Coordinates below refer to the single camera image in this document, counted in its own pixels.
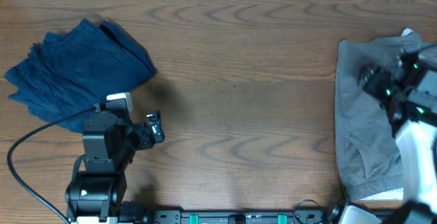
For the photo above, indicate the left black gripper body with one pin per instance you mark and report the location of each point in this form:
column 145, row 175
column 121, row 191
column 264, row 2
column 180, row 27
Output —
column 138, row 137

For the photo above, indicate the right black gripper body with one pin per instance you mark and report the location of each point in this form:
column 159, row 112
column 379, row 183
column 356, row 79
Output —
column 380, row 82

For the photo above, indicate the grey shorts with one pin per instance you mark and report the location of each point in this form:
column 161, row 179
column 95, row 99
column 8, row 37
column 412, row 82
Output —
column 367, row 156

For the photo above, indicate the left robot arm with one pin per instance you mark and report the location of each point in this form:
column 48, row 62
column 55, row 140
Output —
column 110, row 140

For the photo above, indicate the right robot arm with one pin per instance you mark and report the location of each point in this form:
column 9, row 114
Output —
column 408, row 95

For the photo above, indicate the folded dark blue garment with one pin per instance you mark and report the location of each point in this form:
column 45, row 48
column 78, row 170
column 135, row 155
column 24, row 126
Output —
column 69, row 73

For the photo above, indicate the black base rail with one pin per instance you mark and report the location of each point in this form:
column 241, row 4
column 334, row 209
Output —
column 349, row 213

